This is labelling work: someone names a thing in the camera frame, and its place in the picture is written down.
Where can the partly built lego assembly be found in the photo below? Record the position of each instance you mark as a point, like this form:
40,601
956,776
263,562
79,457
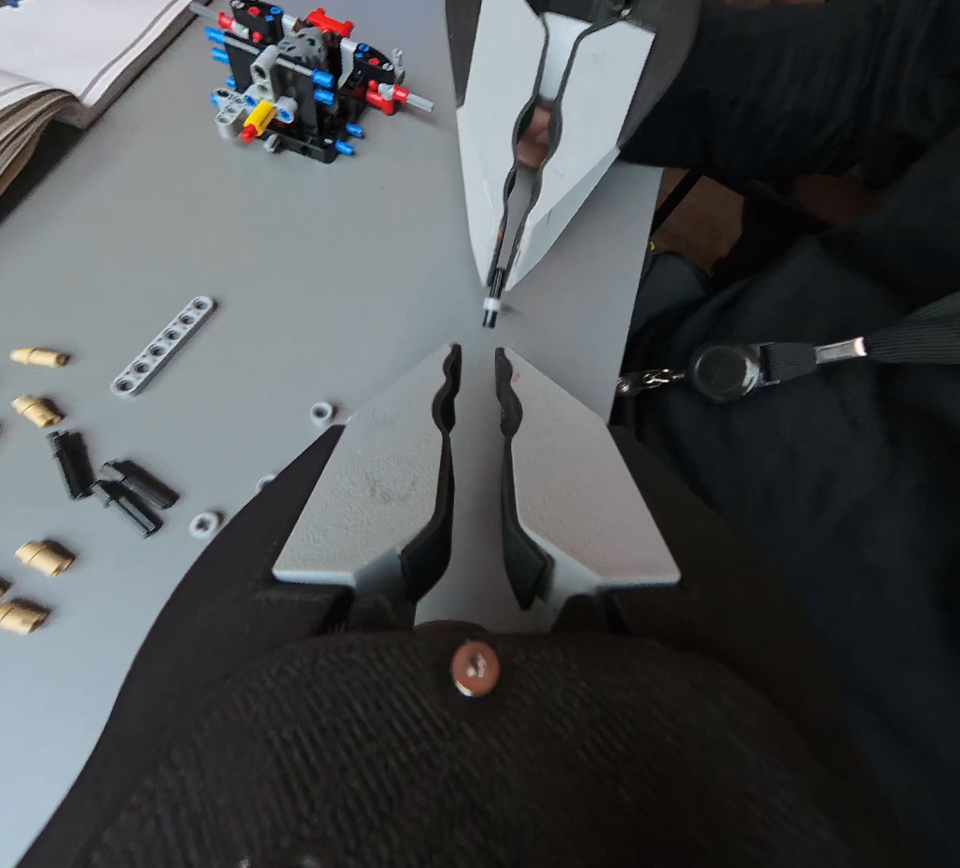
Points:
300,87

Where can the grey lego beam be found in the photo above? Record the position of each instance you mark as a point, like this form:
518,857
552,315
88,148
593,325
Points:
150,367

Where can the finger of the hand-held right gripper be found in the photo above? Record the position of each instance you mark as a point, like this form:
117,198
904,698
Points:
600,95
495,95

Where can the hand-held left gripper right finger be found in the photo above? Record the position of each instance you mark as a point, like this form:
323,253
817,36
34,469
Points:
585,500

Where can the person's right forearm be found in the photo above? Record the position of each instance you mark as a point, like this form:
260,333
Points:
810,80

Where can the black lego axle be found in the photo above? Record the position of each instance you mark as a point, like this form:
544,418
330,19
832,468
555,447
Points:
491,318

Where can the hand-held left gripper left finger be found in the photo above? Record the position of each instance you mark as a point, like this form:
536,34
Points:
367,500

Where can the black badge reel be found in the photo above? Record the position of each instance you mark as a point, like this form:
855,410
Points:
724,371

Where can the group of tan lego pins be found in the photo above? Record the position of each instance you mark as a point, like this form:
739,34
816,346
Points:
45,557

